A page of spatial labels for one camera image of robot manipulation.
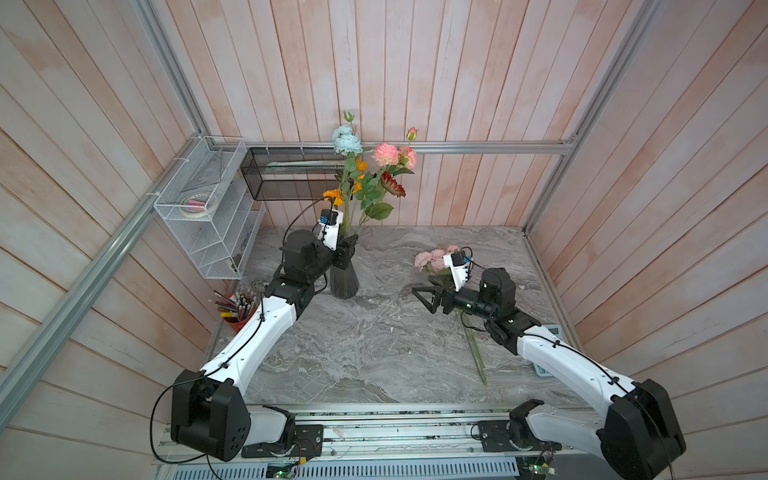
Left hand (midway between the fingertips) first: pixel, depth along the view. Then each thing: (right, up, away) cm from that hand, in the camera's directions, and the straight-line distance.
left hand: (351, 237), depth 78 cm
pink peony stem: (+37, -35, +10) cm, 51 cm away
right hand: (+18, -12, -1) cm, 22 cm away
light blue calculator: (+62, -27, +12) cm, 68 cm away
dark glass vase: (-4, -14, +18) cm, 23 cm away
